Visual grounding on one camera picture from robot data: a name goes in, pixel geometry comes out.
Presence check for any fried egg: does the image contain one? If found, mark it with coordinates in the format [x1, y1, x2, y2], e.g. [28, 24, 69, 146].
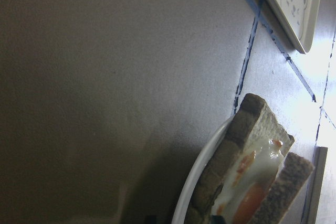
[211, 139, 284, 223]

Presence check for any bread slice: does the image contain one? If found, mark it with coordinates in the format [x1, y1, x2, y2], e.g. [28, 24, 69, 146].
[249, 152, 314, 224]
[184, 93, 294, 223]

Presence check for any white round plate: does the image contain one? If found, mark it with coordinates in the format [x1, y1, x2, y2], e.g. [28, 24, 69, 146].
[171, 116, 233, 224]

